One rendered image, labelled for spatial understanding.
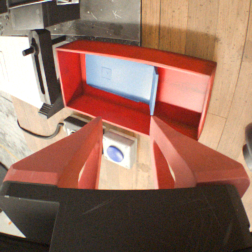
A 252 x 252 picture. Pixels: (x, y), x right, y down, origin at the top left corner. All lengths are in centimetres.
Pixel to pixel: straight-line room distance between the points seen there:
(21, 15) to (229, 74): 34
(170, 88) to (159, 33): 9
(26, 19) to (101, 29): 13
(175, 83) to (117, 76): 10
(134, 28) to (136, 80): 9
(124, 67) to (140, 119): 9
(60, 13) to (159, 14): 16
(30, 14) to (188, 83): 27
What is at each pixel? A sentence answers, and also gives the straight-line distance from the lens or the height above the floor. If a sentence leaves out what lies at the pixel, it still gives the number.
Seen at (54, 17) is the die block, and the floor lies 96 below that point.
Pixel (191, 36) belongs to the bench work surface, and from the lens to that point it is 30.
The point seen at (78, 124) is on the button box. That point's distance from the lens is 47.
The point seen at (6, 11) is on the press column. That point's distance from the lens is 59.
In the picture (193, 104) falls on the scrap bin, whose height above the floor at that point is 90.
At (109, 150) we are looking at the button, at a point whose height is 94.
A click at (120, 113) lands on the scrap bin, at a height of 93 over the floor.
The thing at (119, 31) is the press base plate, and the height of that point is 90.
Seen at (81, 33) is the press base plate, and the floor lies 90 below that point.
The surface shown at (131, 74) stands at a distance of 34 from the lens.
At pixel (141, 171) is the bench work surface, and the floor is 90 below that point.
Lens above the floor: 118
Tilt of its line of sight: 43 degrees down
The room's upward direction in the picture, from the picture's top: 135 degrees counter-clockwise
